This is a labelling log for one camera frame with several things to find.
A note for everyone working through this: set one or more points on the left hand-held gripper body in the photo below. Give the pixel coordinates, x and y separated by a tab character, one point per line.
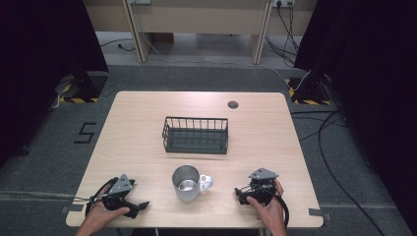
119	187

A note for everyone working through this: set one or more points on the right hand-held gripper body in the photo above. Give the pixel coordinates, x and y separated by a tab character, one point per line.
262	183

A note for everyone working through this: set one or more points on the person's left hand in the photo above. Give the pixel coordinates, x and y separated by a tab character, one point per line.
104	213

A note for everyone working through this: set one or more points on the person's right hand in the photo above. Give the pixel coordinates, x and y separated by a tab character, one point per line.
270	211

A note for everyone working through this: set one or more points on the grey tape strip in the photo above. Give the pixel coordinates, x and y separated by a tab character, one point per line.
73	208
318	213

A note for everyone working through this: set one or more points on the black tape floor mark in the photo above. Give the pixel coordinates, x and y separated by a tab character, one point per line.
85	132

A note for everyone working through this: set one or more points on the round table grommet hole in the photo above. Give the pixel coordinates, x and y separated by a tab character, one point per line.
233	105

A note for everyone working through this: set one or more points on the black stand base striped tape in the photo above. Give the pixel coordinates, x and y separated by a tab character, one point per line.
309	90
86	88

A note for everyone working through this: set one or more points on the black curtain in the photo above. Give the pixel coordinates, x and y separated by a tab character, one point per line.
373	82
36	65

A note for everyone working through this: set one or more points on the beige background desk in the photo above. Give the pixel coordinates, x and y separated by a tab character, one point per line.
196	14

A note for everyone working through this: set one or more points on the white power strip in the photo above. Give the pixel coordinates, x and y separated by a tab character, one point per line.
140	1

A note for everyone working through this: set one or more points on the white wall socket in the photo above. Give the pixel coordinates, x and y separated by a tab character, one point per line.
284	2

